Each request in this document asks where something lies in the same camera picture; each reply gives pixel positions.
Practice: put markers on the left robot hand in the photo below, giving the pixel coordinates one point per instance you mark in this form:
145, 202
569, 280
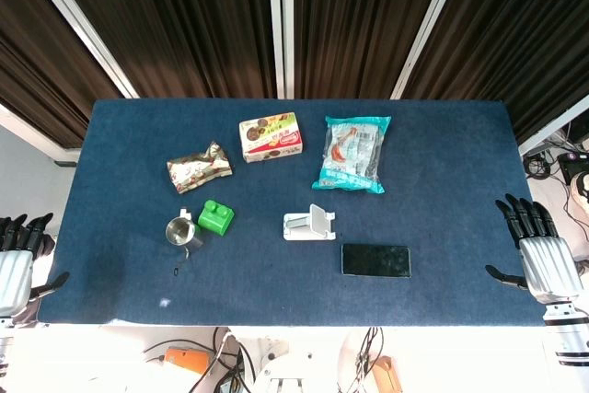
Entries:
14, 269

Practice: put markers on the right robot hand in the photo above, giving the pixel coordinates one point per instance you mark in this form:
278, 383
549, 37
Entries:
547, 269

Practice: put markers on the black smartphone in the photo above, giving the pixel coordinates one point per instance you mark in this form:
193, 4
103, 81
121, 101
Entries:
375, 261

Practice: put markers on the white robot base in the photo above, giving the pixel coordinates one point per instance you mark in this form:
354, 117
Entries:
285, 372

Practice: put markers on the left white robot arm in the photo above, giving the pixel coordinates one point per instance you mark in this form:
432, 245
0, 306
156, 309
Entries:
5, 347

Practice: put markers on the white phone stand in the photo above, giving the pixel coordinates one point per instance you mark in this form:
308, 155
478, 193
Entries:
307, 223

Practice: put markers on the black electronic box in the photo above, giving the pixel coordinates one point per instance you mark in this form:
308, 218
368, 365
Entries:
573, 164

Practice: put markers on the stainless steel cup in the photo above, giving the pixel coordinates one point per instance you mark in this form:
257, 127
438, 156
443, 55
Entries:
180, 233

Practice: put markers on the wooden block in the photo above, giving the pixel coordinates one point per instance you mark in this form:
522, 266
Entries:
385, 372

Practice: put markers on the orange device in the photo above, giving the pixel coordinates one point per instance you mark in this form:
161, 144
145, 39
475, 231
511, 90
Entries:
186, 360

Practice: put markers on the crumpled gold snack bag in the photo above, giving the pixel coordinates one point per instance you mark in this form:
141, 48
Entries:
198, 173

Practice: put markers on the green plastic block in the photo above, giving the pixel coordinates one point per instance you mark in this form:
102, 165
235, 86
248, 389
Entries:
215, 217

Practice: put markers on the teal clear snack bag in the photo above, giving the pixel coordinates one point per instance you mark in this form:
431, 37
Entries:
353, 153

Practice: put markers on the blue table cloth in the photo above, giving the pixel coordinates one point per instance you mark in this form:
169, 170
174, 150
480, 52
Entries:
294, 209

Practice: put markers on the cookie box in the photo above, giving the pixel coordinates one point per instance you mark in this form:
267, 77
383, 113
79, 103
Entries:
270, 136

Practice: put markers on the dark brown curtain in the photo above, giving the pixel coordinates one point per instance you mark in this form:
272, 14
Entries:
193, 20

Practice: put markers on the white frame post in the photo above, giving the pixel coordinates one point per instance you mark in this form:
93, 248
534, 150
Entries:
280, 25
76, 20
432, 20

